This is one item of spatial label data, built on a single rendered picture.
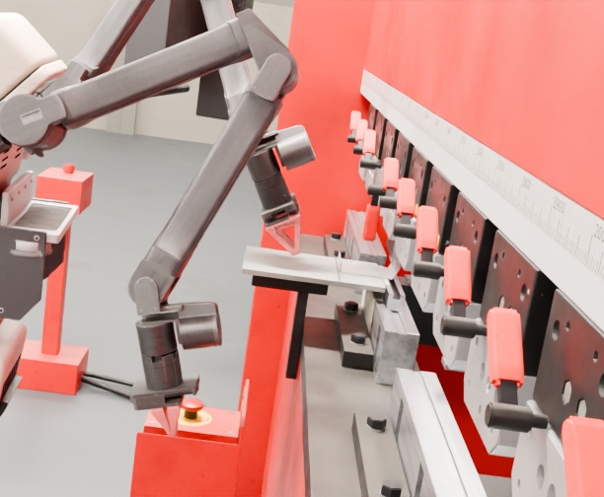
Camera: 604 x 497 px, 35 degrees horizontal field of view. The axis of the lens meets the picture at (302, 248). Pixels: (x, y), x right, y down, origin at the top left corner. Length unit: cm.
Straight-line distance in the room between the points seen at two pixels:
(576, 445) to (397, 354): 110
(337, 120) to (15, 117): 131
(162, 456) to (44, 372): 217
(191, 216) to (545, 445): 87
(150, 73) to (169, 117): 931
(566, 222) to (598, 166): 6
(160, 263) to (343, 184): 127
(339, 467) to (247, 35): 64
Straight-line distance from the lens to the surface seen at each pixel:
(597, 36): 72
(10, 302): 169
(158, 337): 146
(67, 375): 363
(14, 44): 165
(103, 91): 148
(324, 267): 181
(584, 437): 53
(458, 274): 89
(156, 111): 1078
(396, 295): 174
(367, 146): 185
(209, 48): 146
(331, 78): 261
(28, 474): 310
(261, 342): 276
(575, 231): 69
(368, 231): 164
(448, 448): 120
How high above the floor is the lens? 144
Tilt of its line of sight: 13 degrees down
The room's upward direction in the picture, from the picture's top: 8 degrees clockwise
